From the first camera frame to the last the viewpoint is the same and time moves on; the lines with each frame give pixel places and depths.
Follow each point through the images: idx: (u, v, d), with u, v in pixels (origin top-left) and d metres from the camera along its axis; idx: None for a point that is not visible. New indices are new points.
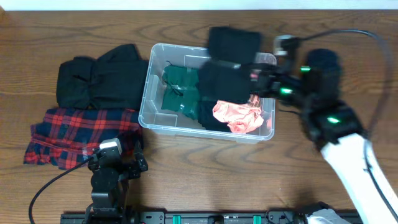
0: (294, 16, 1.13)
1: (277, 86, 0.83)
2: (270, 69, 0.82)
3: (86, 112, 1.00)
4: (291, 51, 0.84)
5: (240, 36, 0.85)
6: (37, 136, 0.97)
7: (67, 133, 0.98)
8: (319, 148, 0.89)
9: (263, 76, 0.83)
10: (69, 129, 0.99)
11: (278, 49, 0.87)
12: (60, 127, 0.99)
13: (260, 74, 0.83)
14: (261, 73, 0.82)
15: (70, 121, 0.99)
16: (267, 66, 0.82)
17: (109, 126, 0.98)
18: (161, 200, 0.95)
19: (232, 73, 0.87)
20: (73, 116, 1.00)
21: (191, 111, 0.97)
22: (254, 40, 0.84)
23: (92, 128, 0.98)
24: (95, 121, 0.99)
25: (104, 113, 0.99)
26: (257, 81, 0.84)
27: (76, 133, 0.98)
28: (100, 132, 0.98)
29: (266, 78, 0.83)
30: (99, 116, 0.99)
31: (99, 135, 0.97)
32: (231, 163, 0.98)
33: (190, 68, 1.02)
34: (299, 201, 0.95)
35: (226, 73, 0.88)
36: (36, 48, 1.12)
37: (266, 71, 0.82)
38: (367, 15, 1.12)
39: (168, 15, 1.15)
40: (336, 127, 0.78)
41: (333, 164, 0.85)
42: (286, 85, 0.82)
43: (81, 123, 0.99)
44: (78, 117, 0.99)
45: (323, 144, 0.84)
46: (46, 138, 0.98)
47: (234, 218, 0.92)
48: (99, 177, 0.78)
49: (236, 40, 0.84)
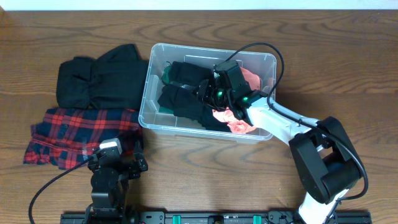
0: (294, 15, 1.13)
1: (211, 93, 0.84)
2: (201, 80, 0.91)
3: (85, 112, 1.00)
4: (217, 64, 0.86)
5: (196, 66, 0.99)
6: (37, 136, 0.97)
7: (67, 133, 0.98)
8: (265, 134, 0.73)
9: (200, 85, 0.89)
10: (69, 129, 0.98)
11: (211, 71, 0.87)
12: (59, 127, 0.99)
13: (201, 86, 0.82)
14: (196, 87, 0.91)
15: (70, 121, 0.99)
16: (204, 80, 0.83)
17: (109, 126, 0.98)
18: (161, 200, 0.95)
19: (189, 96, 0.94)
20: (73, 116, 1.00)
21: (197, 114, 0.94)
22: (205, 72, 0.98)
23: (92, 128, 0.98)
24: (94, 121, 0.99)
25: (104, 113, 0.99)
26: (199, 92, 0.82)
27: (76, 133, 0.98)
28: (100, 132, 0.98)
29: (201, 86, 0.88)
30: (99, 116, 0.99)
31: (99, 135, 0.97)
32: (230, 163, 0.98)
33: (198, 68, 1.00)
34: (300, 201, 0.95)
35: (183, 94, 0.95)
36: (36, 47, 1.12)
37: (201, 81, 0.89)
38: (366, 15, 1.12)
39: (168, 15, 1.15)
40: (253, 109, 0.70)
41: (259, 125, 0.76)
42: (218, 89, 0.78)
43: (81, 123, 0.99)
44: (78, 117, 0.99)
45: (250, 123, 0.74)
46: (46, 138, 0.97)
47: (235, 218, 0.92)
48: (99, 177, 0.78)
49: (191, 67, 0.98)
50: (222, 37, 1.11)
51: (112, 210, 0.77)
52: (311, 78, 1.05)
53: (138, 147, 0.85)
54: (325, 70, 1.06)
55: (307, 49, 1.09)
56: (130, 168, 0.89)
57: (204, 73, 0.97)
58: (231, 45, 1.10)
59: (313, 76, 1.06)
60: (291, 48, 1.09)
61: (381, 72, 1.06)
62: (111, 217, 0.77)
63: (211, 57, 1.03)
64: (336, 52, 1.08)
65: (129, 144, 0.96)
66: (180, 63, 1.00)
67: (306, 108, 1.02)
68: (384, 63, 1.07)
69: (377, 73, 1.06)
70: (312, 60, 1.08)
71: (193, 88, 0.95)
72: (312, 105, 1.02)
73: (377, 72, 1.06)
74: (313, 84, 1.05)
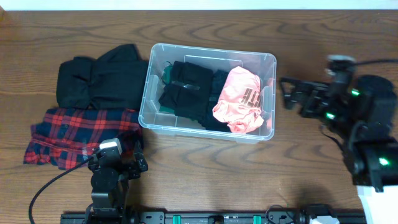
0: (294, 16, 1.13)
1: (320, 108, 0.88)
2: (307, 88, 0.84)
3: (86, 112, 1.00)
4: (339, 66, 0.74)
5: (198, 66, 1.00)
6: (37, 135, 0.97)
7: (67, 133, 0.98)
8: (355, 182, 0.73)
9: (308, 97, 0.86)
10: (69, 129, 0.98)
11: (329, 70, 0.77)
12: (60, 127, 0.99)
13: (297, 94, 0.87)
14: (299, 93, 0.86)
15: (70, 121, 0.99)
16: (311, 86, 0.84)
17: (109, 126, 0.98)
18: (161, 200, 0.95)
19: (191, 96, 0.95)
20: (73, 116, 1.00)
21: (200, 114, 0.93)
22: (207, 72, 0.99)
23: (92, 128, 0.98)
24: (94, 121, 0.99)
25: (104, 113, 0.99)
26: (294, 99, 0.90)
27: (76, 133, 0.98)
28: (100, 132, 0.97)
29: (311, 98, 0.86)
30: (99, 116, 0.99)
31: (99, 135, 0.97)
32: (230, 163, 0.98)
33: (199, 67, 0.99)
34: (300, 201, 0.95)
35: (186, 94, 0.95)
36: (37, 47, 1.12)
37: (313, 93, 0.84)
38: (367, 15, 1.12)
39: (168, 15, 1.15)
40: (383, 168, 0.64)
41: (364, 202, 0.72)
42: (328, 109, 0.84)
43: (81, 124, 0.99)
44: (78, 117, 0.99)
45: (362, 182, 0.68)
46: (46, 138, 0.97)
47: (235, 218, 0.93)
48: (99, 177, 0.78)
49: (194, 66, 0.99)
50: (222, 37, 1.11)
51: (112, 210, 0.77)
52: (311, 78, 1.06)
53: (138, 147, 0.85)
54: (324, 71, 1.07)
55: (307, 49, 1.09)
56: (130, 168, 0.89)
57: (208, 74, 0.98)
58: (230, 45, 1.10)
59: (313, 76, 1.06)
60: (291, 48, 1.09)
61: (381, 73, 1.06)
62: (111, 217, 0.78)
63: (211, 57, 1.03)
64: (336, 52, 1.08)
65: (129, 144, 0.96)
66: (182, 63, 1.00)
67: None
68: (384, 63, 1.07)
69: (377, 73, 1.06)
70: (312, 60, 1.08)
71: (197, 88, 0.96)
72: None
73: (377, 72, 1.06)
74: None
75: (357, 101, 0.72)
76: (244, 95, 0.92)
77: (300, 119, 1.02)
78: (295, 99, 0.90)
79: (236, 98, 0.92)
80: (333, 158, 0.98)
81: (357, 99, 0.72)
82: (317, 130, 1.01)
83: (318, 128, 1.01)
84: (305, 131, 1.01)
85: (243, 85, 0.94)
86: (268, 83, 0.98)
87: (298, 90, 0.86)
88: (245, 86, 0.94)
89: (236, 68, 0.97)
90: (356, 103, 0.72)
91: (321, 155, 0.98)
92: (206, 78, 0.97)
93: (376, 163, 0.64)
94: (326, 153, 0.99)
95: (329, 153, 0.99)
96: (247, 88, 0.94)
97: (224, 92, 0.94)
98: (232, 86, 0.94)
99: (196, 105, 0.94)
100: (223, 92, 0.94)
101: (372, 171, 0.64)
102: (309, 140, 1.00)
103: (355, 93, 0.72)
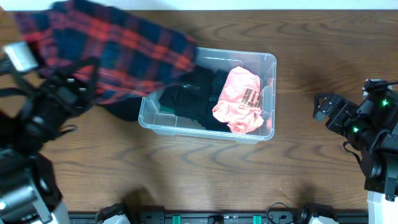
0: (295, 15, 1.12)
1: (351, 122, 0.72)
2: (339, 101, 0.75)
3: (113, 14, 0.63)
4: (372, 89, 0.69)
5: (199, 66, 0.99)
6: (49, 37, 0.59)
7: (95, 50, 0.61)
8: (366, 185, 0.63)
9: (337, 110, 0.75)
10: (102, 45, 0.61)
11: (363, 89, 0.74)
12: (95, 43, 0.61)
13: (327, 104, 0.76)
14: (329, 104, 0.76)
15: (88, 30, 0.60)
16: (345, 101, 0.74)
17: (170, 56, 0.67)
18: (162, 200, 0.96)
19: (193, 96, 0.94)
20: (118, 27, 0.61)
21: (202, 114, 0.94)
22: (207, 72, 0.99)
23: (148, 55, 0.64)
24: (153, 45, 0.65)
25: (166, 37, 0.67)
26: (326, 111, 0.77)
27: (112, 53, 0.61)
28: (156, 65, 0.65)
29: (341, 112, 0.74)
30: (160, 39, 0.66)
31: (155, 68, 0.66)
32: (231, 163, 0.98)
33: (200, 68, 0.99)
34: (299, 201, 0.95)
35: (186, 94, 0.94)
36: None
37: (344, 105, 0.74)
38: (367, 15, 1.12)
39: (168, 15, 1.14)
40: None
41: (374, 211, 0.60)
42: (357, 123, 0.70)
43: (96, 30, 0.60)
44: (126, 31, 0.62)
45: (376, 188, 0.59)
46: (54, 68, 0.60)
47: (234, 218, 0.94)
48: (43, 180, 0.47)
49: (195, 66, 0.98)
50: (222, 38, 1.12)
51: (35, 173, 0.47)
52: (311, 79, 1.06)
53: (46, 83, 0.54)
54: (324, 71, 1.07)
55: (307, 50, 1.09)
56: (73, 81, 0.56)
57: (208, 74, 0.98)
58: (230, 45, 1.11)
59: (313, 77, 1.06)
60: (291, 48, 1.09)
61: (381, 73, 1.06)
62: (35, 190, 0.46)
63: (211, 57, 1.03)
64: (336, 53, 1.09)
65: (41, 68, 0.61)
66: None
67: (306, 109, 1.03)
68: (384, 63, 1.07)
69: (377, 73, 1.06)
70: (312, 61, 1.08)
71: (197, 88, 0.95)
72: (311, 106, 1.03)
73: (377, 72, 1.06)
74: (312, 86, 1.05)
75: (384, 116, 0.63)
76: (244, 95, 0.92)
77: (300, 119, 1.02)
78: (326, 110, 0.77)
79: (236, 98, 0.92)
80: (333, 158, 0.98)
81: (387, 110, 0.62)
82: (318, 130, 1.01)
83: (319, 129, 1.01)
84: (305, 131, 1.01)
85: (243, 85, 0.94)
86: (268, 86, 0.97)
87: (329, 100, 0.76)
88: (245, 86, 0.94)
89: (236, 68, 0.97)
90: (385, 113, 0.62)
91: (321, 155, 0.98)
92: (206, 78, 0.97)
93: (395, 171, 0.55)
94: (327, 152, 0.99)
95: (329, 154, 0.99)
96: (246, 88, 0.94)
97: (224, 92, 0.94)
98: (232, 86, 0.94)
99: (197, 105, 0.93)
100: (223, 92, 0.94)
101: (388, 179, 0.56)
102: (309, 140, 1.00)
103: (384, 102, 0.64)
